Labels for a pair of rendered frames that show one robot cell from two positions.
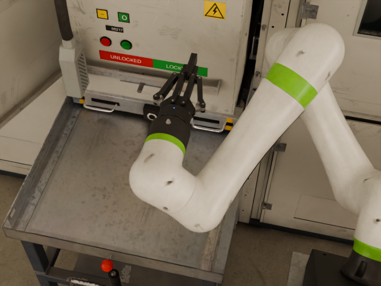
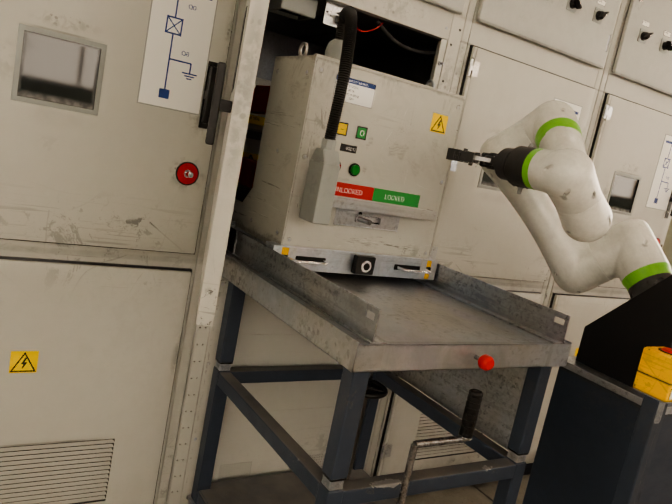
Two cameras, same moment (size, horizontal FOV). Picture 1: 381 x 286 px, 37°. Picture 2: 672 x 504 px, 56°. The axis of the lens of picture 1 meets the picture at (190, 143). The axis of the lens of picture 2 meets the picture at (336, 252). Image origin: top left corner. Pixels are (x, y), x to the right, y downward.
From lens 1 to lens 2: 1.70 m
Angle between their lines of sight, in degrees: 56
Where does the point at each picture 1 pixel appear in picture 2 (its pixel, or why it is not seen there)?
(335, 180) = (572, 256)
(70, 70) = (331, 178)
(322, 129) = (550, 209)
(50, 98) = (155, 328)
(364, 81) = (481, 238)
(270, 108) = (577, 139)
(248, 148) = not seen: hidden behind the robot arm
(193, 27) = (418, 144)
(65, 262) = not seen: outside the picture
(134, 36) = (365, 157)
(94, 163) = not seen: hidden behind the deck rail
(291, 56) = (559, 112)
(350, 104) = (470, 267)
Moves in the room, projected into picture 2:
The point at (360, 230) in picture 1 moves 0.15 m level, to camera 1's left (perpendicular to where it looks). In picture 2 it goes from (637, 259) to (614, 258)
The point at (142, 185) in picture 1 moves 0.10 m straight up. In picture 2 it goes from (584, 162) to (597, 113)
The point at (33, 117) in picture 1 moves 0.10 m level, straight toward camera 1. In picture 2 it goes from (109, 377) to (140, 390)
